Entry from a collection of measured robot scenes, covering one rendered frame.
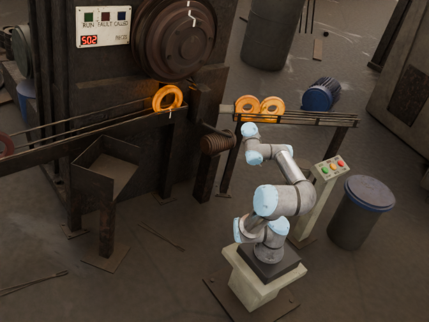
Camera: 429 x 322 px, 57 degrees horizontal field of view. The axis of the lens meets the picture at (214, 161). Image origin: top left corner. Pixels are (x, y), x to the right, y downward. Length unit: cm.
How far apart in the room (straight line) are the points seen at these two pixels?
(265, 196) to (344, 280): 130
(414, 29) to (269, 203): 311
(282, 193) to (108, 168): 88
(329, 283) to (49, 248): 163
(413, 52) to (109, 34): 306
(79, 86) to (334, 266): 183
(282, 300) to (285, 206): 97
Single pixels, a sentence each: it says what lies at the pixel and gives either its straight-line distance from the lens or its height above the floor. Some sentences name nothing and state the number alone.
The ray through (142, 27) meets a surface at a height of 119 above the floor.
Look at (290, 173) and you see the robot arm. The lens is 166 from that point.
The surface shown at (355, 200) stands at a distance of 254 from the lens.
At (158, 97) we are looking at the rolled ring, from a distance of 217.
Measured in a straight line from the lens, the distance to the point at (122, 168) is 196.
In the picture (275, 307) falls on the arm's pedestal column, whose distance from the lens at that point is 231.
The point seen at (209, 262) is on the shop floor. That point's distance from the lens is 239.
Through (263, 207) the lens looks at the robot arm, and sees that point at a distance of 146.
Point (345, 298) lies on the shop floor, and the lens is 256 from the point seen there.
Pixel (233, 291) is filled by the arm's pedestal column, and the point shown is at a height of 3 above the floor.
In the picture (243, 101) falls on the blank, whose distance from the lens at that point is 241.
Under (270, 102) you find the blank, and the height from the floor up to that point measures 77.
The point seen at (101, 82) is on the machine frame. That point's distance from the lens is 209.
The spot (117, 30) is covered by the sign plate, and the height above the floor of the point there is 113.
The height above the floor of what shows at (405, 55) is 74.
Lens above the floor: 185
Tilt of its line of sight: 36 degrees down
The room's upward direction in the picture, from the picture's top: 14 degrees clockwise
